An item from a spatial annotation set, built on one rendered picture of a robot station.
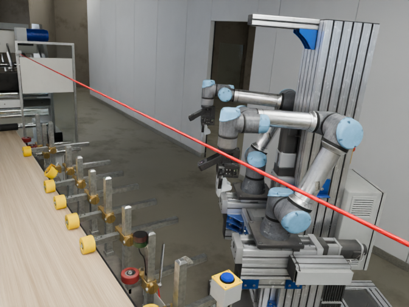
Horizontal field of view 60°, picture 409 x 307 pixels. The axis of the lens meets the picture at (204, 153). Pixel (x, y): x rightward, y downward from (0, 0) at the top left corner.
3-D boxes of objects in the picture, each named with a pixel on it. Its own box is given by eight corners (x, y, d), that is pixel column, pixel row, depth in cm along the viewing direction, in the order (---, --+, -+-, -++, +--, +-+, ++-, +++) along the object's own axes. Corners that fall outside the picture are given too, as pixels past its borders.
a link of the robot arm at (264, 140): (241, 165, 221) (287, 87, 205) (240, 158, 235) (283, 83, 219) (258, 173, 223) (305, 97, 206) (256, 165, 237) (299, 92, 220)
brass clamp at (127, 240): (125, 232, 185) (125, 223, 184) (136, 245, 175) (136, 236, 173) (113, 234, 182) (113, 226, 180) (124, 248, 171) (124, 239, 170)
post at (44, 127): (48, 173, 322) (45, 122, 306) (50, 175, 319) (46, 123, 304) (45, 174, 320) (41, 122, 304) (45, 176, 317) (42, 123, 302)
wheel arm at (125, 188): (136, 187, 236) (136, 182, 235) (139, 189, 234) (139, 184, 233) (58, 202, 208) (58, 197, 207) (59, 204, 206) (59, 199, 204)
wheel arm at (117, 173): (122, 174, 256) (122, 169, 254) (123, 176, 253) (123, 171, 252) (48, 186, 227) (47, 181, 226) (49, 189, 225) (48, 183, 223)
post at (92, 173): (95, 238, 226) (94, 167, 210) (97, 240, 223) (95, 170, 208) (90, 239, 224) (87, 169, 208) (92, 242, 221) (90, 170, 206)
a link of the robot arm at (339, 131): (288, 223, 165) (350, 119, 154) (303, 240, 152) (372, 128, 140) (267, 215, 161) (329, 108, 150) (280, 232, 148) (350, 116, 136)
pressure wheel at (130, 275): (134, 284, 166) (134, 264, 162) (142, 295, 160) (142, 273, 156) (118, 290, 161) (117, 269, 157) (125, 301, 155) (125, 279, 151)
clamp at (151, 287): (145, 275, 169) (145, 266, 167) (158, 292, 159) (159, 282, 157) (134, 279, 166) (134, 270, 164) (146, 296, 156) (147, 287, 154)
